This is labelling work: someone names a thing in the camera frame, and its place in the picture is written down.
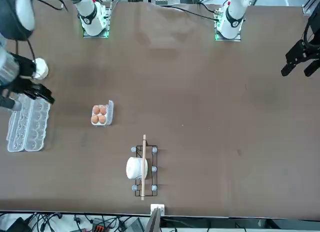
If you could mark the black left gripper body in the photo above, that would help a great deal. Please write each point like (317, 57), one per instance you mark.
(315, 29)

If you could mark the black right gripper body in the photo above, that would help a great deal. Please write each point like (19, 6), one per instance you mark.
(17, 88)

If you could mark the light brown egg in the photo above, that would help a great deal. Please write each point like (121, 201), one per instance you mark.
(102, 119)
(96, 109)
(94, 119)

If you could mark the pinkish brown egg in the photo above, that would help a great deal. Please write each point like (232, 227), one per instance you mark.
(103, 109)

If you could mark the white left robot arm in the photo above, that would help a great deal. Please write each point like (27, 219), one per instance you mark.
(232, 17)

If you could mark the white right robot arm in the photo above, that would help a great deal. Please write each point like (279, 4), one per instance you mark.
(25, 9)

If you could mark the transparent twelve-slot egg tray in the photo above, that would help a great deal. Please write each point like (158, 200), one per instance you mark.
(37, 137)

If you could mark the clear four-slot egg tray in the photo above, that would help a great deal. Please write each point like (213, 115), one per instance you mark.
(110, 114)

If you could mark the white bowl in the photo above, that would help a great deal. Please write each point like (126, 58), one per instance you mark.
(42, 68)

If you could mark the white cup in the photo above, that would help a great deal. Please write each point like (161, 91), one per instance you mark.
(133, 168)

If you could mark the white connector block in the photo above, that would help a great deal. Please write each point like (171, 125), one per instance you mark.
(161, 1)

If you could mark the red power strip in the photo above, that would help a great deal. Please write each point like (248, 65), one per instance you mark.
(98, 227)

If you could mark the grey ribbed power adapter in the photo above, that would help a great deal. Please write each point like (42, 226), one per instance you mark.
(136, 225)

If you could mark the black wrist camera block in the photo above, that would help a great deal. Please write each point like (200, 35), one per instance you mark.
(25, 67)

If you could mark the aluminium frame bracket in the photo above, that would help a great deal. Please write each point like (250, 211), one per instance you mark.
(308, 3)

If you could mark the aluminium frame post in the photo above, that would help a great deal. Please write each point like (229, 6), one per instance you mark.
(153, 222)

